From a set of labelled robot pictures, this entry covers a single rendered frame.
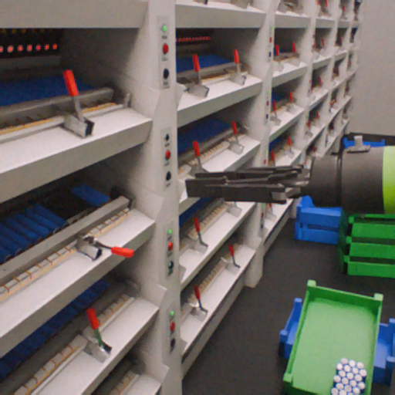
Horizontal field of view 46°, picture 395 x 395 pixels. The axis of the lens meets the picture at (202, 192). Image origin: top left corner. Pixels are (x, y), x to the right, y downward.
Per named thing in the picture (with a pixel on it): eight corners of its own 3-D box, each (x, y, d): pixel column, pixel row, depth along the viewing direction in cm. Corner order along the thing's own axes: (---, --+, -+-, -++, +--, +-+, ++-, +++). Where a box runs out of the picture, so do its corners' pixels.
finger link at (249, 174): (298, 168, 68) (302, 166, 69) (233, 167, 74) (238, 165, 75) (301, 194, 69) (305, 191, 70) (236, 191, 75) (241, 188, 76)
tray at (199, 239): (253, 209, 158) (269, 175, 152) (173, 299, 105) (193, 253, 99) (202, 182, 162) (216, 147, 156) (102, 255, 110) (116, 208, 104)
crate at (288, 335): (393, 342, 138) (396, 319, 136) (389, 387, 121) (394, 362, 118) (294, 319, 150) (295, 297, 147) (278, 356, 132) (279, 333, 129)
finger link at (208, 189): (237, 192, 70) (230, 199, 67) (207, 193, 72) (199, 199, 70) (236, 183, 70) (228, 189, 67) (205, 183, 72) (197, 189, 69)
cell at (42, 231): (20, 220, 74) (51, 239, 73) (11, 224, 73) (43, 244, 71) (21, 211, 74) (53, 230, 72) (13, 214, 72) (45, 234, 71)
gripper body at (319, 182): (344, 148, 68) (282, 151, 72) (335, 163, 61) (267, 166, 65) (347, 197, 70) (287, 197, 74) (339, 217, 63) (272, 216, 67)
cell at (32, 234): (10, 224, 73) (42, 244, 71) (1, 228, 71) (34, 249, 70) (12, 214, 72) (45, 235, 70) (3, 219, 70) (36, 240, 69)
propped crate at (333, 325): (366, 416, 112) (368, 404, 106) (284, 392, 119) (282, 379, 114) (380, 309, 130) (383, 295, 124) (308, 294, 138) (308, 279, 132)
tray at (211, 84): (258, 93, 145) (275, 51, 138) (169, 131, 92) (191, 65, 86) (202, 67, 149) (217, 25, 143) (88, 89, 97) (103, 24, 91)
